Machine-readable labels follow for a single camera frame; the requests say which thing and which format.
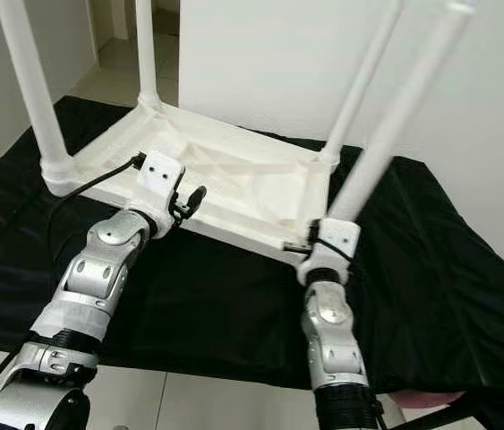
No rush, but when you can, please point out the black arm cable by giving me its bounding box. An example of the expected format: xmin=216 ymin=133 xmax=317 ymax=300
xmin=314 ymin=237 xmax=359 ymax=262
xmin=0 ymin=154 xmax=147 ymax=422

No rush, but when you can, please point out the pink rounded object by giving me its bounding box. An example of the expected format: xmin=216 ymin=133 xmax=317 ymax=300
xmin=390 ymin=390 xmax=463 ymax=411

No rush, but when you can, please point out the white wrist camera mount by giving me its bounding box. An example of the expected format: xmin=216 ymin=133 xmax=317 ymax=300
xmin=296 ymin=218 xmax=362 ymax=286
xmin=128 ymin=150 xmax=187 ymax=229

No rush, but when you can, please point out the black metal table leg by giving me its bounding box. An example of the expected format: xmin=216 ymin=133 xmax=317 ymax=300
xmin=399 ymin=403 xmax=494 ymax=430

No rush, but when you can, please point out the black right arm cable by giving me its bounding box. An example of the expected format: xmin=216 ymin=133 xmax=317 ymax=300
xmin=314 ymin=237 xmax=359 ymax=262

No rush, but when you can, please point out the black table cloth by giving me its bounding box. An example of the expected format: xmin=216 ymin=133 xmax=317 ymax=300
xmin=0 ymin=95 xmax=504 ymax=422

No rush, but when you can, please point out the white door frame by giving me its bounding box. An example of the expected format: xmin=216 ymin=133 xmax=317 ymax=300
xmin=95 ymin=0 xmax=136 ymax=41

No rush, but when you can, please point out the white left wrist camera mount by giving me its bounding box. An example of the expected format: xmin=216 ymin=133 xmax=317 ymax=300
xmin=128 ymin=150 xmax=187 ymax=229

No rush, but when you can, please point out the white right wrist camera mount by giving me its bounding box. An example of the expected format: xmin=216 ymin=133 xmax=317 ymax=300
xmin=296 ymin=218 xmax=362 ymax=286

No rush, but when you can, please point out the white plastic table top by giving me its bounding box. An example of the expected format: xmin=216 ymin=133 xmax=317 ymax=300
xmin=41 ymin=99 xmax=333 ymax=265

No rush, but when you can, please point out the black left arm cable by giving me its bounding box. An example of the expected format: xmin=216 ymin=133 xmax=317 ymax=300
xmin=0 ymin=154 xmax=147 ymax=422

